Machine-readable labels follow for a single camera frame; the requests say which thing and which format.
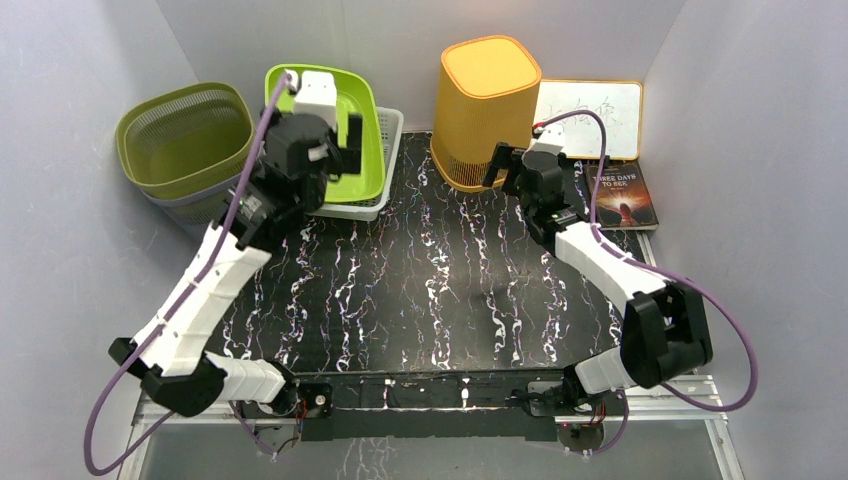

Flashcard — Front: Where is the lime green plastic tray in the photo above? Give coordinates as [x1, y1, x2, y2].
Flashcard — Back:
[264, 64, 386, 204]

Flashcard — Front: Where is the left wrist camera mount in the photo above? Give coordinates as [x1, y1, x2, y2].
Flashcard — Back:
[284, 68, 338, 130]

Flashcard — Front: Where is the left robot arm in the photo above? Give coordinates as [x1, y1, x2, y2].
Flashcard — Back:
[109, 111, 364, 417]

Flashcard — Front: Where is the grey mesh basket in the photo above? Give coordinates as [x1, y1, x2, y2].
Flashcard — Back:
[144, 174, 240, 227]

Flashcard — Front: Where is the olive green mesh basket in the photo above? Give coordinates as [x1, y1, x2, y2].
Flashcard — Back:
[115, 82, 255, 200]

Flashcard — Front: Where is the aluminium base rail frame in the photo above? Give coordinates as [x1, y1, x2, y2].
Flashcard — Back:
[117, 231, 747, 480]

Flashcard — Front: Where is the small whiteboard with yellow frame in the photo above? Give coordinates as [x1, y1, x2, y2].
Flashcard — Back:
[531, 79, 645, 162]

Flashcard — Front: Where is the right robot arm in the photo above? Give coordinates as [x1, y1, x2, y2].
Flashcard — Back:
[482, 142, 713, 416]

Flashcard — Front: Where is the white perforated plastic basket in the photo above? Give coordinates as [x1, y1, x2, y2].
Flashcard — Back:
[312, 107, 404, 222]

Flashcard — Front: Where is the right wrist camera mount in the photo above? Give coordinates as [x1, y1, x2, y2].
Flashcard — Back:
[529, 124, 566, 155]

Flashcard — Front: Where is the orange mesh basket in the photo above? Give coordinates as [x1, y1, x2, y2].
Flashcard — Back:
[430, 35, 542, 193]

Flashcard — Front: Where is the dark paperback book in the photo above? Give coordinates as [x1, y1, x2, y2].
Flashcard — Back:
[584, 160, 659, 231]

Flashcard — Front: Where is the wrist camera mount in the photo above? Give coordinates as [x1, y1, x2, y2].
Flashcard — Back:
[284, 68, 338, 130]
[529, 124, 566, 155]

